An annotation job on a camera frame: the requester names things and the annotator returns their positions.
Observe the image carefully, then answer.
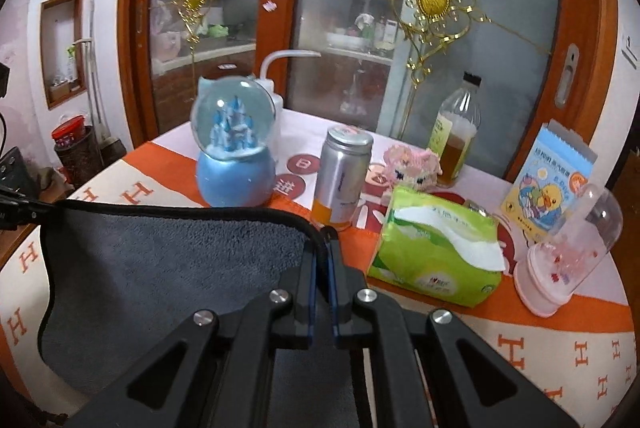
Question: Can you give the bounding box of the grey purple microfibre towel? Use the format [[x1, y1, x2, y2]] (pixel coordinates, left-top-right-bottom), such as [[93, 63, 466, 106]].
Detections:
[[38, 201, 341, 427]]

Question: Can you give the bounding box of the green tissue pack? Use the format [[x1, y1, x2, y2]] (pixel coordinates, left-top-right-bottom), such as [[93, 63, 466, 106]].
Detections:
[[368, 187, 506, 308]]

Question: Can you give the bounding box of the orange beige H-pattern table cloth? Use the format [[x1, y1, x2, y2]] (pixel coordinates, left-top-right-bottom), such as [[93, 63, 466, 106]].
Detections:
[[1, 142, 637, 427]]

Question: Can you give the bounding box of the pink dome ornament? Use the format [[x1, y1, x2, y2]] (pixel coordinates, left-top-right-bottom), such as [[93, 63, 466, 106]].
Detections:
[[513, 183, 624, 318]]

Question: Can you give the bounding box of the pink flower brick toy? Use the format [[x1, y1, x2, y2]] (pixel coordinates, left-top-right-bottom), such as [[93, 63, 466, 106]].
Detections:
[[383, 144, 442, 192]]

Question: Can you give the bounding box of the silver orange drink can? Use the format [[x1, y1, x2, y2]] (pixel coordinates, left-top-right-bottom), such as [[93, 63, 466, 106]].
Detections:
[[310, 125, 373, 231]]

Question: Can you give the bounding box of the blue cartoon duck box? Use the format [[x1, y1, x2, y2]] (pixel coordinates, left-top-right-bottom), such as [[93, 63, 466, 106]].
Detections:
[[501, 119, 598, 242]]

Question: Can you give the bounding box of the glass bottle with amber liquid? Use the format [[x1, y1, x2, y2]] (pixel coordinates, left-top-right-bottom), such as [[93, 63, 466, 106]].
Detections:
[[428, 72, 482, 187]]

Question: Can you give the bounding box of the dark woven waste basket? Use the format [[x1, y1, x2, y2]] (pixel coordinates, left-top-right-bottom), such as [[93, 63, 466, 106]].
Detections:
[[54, 126, 104, 189]]

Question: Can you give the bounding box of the blue castle snow globe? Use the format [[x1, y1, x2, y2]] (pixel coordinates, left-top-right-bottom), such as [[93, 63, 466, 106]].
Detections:
[[190, 75, 276, 207]]

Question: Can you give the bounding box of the light blue lidded canister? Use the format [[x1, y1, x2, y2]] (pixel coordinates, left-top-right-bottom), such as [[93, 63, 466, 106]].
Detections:
[[198, 76, 218, 98]]

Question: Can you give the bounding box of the dark green air fryer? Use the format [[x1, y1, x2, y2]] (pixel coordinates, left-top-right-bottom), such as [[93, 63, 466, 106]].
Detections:
[[1, 147, 39, 199]]

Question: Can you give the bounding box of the red plastic container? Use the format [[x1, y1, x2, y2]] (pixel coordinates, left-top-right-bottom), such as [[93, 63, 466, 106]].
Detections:
[[51, 115, 86, 149]]

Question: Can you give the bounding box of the wooden glass sliding door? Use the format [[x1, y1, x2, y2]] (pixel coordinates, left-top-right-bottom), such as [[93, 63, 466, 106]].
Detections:
[[118, 0, 618, 178]]

